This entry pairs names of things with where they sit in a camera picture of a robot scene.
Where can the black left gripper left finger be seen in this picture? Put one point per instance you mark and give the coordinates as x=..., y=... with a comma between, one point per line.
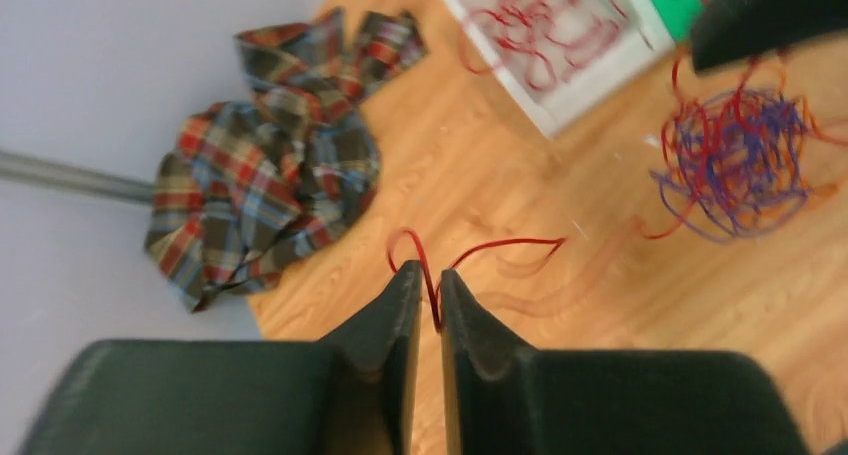
x=348, y=392

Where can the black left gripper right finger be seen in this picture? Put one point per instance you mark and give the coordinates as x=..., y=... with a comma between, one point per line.
x=505, y=396

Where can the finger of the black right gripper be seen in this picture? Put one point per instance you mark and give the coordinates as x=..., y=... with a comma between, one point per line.
x=727, y=31

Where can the white plastic bin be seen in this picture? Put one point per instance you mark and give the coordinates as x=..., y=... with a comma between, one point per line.
x=557, y=59

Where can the plaid cloth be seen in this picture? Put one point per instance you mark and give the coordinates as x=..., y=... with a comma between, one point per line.
x=251, y=187

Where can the left aluminium corner post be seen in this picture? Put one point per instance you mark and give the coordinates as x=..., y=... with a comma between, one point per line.
x=54, y=175

